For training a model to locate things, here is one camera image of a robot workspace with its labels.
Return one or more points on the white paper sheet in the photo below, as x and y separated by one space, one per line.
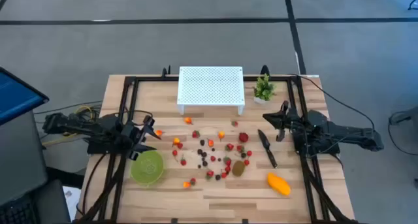
72 201

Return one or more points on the brown kiwi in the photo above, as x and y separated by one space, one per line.
238 168

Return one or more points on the blue-screen monitor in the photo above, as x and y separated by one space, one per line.
16 96

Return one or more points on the small orange peach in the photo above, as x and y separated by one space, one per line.
210 143
188 120
158 132
221 134
176 141

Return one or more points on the black table clamp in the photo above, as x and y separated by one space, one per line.
245 221
174 221
168 71
265 71

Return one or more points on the black keyboard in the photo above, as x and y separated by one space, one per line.
16 214

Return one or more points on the large red raspberry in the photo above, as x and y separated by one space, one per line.
243 137

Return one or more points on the orange peach with stem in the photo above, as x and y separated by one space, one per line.
186 185

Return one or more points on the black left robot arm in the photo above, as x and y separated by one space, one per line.
98 129

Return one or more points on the white perforated metal shelf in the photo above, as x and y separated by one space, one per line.
210 85

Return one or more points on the grey stand foot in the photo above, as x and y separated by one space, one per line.
408 115

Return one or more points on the black kitchen knife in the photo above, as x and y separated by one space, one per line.
266 145

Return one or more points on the orange mango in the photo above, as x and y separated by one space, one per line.
278 184

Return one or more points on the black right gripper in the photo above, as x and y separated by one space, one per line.
289 119

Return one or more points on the small potted green plant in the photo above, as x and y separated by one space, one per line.
264 88

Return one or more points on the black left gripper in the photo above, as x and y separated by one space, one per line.
135 136

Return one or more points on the green plastic colander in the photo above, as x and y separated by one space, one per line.
147 168

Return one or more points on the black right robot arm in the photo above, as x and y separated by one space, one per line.
343 132

